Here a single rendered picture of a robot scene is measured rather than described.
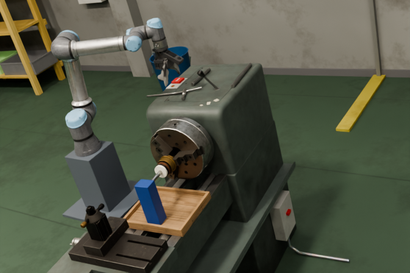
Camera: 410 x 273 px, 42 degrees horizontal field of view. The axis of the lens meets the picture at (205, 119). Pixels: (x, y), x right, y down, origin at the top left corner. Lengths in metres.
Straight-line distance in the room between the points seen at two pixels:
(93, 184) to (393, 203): 2.04
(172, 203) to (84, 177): 0.58
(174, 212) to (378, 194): 1.79
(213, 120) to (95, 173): 0.73
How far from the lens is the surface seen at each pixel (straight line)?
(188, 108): 2.78
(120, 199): 3.14
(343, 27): 5.57
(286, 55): 5.95
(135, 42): 2.67
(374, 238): 3.62
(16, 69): 7.88
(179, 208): 2.68
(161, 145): 2.69
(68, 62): 2.95
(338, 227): 3.73
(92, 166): 2.95
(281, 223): 3.31
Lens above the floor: 2.40
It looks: 26 degrees down
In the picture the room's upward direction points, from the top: 15 degrees counter-clockwise
